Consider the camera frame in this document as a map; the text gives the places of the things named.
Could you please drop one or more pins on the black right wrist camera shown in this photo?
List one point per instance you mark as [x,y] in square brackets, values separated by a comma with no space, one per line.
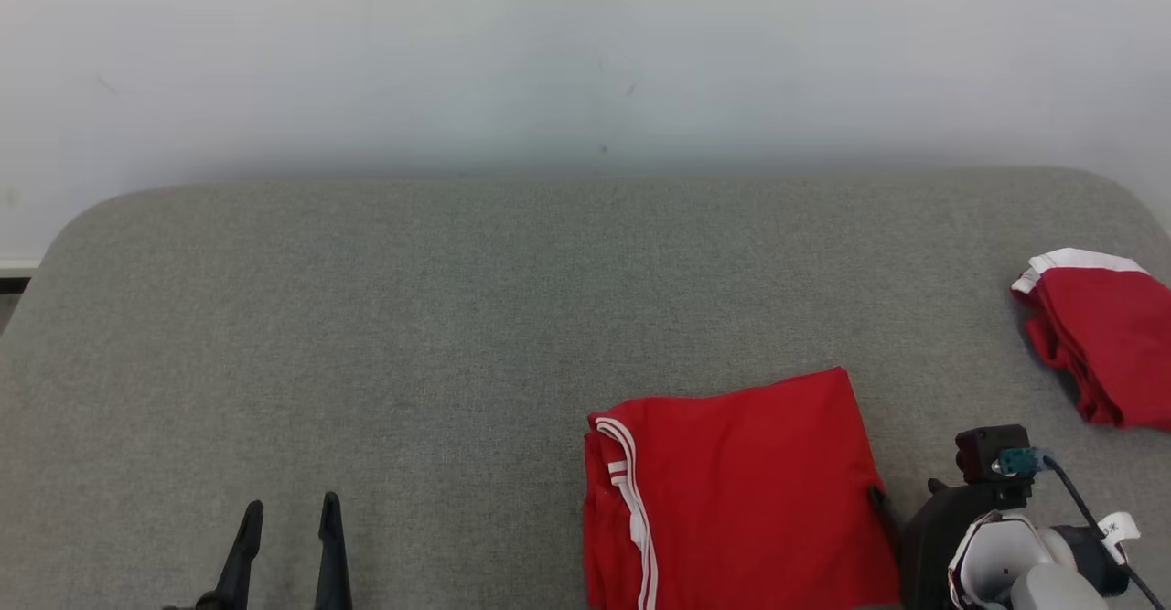
[983,450]

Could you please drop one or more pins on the dark baseboard strip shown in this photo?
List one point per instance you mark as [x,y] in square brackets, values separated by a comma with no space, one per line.
[11,285]

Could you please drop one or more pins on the red basketball jersey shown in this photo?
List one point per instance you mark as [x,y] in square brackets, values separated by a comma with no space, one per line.
[750,500]

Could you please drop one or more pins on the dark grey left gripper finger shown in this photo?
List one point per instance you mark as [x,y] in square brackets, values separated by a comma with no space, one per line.
[240,564]
[333,564]

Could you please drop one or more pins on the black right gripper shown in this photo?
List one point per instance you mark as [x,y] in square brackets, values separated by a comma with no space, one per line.
[929,555]

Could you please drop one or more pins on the red shorts with white stripes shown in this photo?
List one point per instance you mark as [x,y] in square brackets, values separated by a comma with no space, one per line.
[1116,345]

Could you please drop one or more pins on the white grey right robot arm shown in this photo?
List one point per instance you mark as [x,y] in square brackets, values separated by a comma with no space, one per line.
[1006,560]

